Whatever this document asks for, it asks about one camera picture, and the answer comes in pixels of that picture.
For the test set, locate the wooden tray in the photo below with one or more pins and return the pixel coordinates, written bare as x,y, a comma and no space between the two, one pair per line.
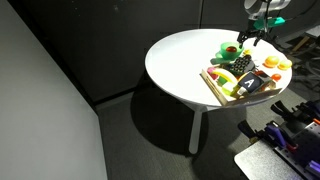
230,99

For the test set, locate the purple clamp with orange tip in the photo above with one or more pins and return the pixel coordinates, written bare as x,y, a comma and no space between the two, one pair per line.
278,135

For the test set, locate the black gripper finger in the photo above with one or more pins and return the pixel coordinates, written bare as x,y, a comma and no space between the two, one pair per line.
257,38
242,35

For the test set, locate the orange fruit toy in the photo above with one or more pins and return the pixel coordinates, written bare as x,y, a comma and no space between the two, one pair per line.
272,61

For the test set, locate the grey metal plate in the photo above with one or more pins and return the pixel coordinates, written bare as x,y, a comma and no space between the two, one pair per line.
263,163

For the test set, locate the red apple toy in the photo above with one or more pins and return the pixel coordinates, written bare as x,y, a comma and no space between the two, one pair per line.
231,49

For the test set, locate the white table leg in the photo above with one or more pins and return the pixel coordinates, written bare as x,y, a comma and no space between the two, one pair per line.
195,131

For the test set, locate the black spring clamp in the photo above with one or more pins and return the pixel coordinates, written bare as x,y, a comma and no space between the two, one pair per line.
282,110

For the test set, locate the black and blue clamp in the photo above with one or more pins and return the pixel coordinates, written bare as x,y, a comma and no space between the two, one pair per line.
249,130

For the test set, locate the red strawberry toy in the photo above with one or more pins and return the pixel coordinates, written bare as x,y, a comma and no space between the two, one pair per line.
276,77

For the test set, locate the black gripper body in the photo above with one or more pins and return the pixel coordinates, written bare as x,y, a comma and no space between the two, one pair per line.
250,26

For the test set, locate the small yellow toy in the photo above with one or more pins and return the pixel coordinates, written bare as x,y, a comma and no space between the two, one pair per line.
247,52

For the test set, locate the black patterned soft cube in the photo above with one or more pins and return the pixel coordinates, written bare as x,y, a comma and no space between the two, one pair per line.
242,65

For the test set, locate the yellow banana toy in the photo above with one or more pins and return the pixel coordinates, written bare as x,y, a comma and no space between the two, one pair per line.
224,74

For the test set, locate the pink toy block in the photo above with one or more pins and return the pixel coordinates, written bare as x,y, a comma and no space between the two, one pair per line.
212,71

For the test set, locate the white partition panel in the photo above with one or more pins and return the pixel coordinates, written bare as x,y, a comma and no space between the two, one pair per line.
40,106

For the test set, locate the purple spring clamp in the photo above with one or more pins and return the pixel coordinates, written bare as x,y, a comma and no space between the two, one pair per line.
311,109

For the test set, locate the yellow lemon toy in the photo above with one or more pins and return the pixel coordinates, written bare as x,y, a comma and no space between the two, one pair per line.
285,64

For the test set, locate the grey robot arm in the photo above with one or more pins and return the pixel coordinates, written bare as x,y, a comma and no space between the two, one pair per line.
263,7

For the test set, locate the wooden furniture leg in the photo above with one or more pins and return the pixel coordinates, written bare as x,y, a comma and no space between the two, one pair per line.
301,42

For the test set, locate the green plastic bowl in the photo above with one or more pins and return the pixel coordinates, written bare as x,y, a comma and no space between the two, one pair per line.
230,56

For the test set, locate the light green toy block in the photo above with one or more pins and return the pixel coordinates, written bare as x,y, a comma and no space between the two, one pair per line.
228,88

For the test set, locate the teal camera mount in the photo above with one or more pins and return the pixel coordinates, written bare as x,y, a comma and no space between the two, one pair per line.
271,22

